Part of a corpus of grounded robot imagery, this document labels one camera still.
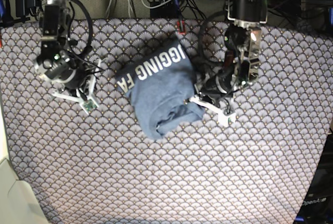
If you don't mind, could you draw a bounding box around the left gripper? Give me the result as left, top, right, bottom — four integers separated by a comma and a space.
184, 73, 236, 127

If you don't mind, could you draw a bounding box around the black OpenArm box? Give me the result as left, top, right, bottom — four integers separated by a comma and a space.
294, 133, 332, 223

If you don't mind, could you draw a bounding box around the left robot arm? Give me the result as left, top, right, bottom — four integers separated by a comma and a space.
185, 0, 268, 127

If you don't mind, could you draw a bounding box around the red table clamp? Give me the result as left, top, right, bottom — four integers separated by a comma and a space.
176, 20, 186, 35

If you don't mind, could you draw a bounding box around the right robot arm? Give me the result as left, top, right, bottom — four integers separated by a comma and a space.
34, 0, 103, 114

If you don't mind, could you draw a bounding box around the blue T-shirt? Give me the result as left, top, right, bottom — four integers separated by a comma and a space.
116, 39, 204, 140

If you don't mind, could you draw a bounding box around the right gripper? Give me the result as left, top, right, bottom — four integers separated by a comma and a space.
51, 58, 103, 115

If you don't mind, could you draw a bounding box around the fan-patterned tablecloth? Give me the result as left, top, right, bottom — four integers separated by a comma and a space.
1, 19, 332, 223

